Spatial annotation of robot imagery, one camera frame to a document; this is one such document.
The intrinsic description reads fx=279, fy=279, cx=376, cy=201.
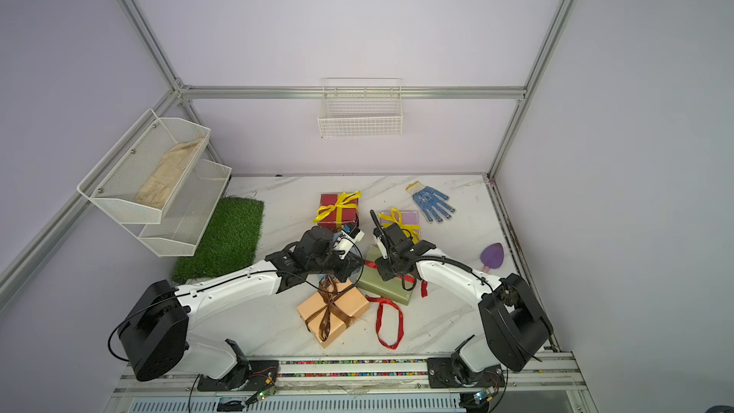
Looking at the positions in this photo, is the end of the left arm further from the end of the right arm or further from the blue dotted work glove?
the blue dotted work glove

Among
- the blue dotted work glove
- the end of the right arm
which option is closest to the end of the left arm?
the end of the right arm

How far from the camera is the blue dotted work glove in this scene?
1.10 meters
